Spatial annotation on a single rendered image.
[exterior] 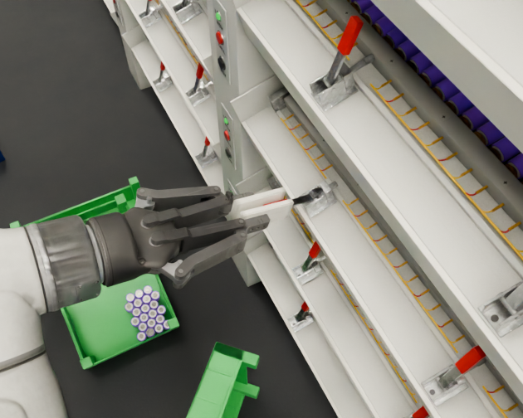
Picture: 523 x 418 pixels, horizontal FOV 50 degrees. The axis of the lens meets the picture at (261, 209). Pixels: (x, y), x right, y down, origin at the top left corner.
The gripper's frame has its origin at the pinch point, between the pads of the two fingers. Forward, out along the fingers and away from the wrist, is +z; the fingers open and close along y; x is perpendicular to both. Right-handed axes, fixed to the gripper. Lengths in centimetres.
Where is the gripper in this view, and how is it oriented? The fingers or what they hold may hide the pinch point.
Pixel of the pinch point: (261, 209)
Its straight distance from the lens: 68.2
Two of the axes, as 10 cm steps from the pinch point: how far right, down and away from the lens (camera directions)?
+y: 4.5, 7.4, -5.0
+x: 2.1, -6.3, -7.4
